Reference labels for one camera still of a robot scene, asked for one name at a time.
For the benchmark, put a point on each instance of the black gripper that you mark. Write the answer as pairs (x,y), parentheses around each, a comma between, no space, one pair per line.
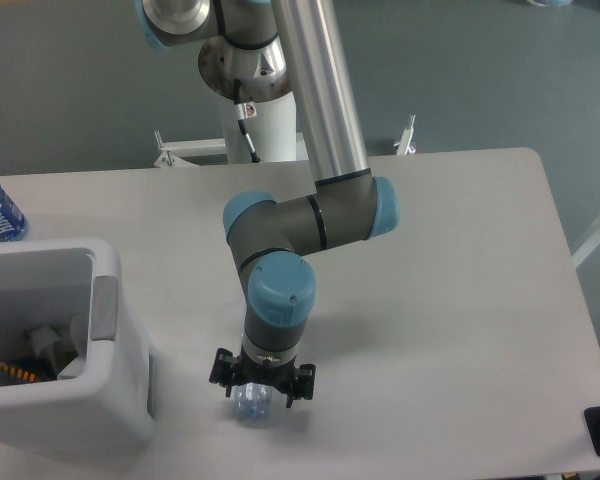
(296,383)

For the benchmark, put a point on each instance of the white plastic trash can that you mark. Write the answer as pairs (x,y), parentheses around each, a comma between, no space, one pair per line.
(111,402)

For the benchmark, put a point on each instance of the crushed clear plastic bottle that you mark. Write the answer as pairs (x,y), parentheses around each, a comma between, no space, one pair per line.
(253,405)

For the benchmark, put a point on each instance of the trash inside the can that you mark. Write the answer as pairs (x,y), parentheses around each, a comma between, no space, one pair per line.
(53,352)

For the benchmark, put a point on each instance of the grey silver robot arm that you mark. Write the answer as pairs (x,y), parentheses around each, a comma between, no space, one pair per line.
(255,51)

